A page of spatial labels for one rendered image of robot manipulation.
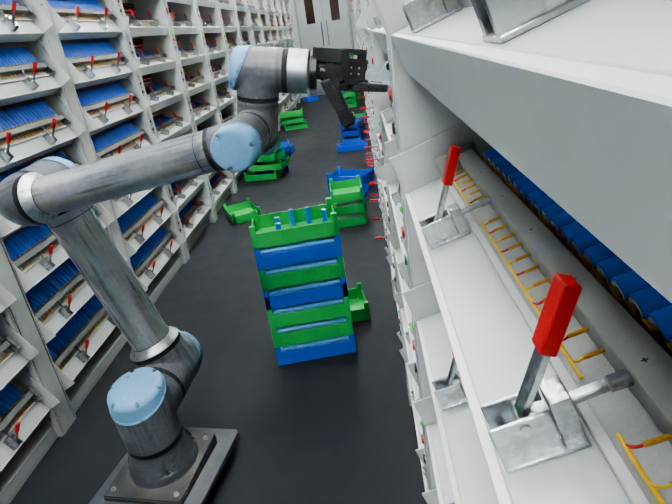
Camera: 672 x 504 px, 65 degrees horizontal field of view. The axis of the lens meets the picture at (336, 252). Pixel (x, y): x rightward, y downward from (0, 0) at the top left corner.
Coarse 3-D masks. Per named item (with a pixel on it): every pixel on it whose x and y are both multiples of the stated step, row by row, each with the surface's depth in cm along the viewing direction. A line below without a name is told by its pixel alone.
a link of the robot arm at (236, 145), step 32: (224, 128) 99; (256, 128) 103; (128, 160) 107; (160, 160) 105; (192, 160) 103; (224, 160) 101; (256, 160) 104; (0, 192) 114; (32, 192) 112; (64, 192) 110; (96, 192) 110; (128, 192) 110; (32, 224) 116
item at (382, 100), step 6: (378, 96) 130; (384, 96) 129; (378, 102) 130; (384, 102) 130; (390, 102) 130; (384, 108) 131; (384, 120) 118; (390, 126) 109; (390, 132) 104; (390, 138) 99; (390, 144) 74; (390, 150) 74; (396, 150) 74
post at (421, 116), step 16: (400, 64) 61; (400, 80) 62; (400, 96) 62; (416, 96) 62; (432, 96) 62; (400, 112) 63; (416, 112) 63; (432, 112) 63; (448, 112) 63; (400, 128) 64; (416, 128) 64; (432, 128) 64; (448, 128) 64; (400, 144) 65; (416, 144) 64; (416, 240) 69; (416, 256) 70; (416, 272) 71; (416, 336) 78; (432, 464) 85; (432, 480) 86
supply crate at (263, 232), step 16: (320, 208) 197; (256, 224) 195; (272, 224) 197; (288, 224) 197; (304, 224) 194; (320, 224) 178; (336, 224) 179; (256, 240) 178; (272, 240) 179; (288, 240) 179; (304, 240) 180
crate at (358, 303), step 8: (352, 288) 236; (360, 288) 234; (352, 296) 237; (360, 296) 236; (352, 304) 233; (360, 304) 232; (368, 304) 217; (352, 312) 218; (360, 312) 218; (368, 312) 218; (352, 320) 219; (360, 320) 219
